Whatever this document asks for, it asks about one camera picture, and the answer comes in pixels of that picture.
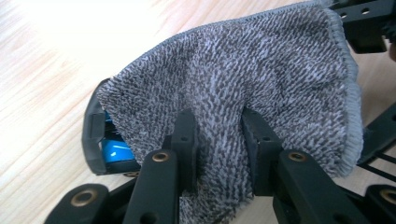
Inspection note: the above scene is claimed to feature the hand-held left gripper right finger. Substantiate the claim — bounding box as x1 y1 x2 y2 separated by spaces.
242 106 284 196

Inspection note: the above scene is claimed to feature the blue and black toy car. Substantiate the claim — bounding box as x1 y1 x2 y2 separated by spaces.
81 77 141 175

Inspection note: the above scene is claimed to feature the grey terry cloth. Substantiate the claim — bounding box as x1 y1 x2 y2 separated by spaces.
95 0 364 224

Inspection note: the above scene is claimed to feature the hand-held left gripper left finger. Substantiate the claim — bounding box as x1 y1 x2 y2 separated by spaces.
163 107 200 194

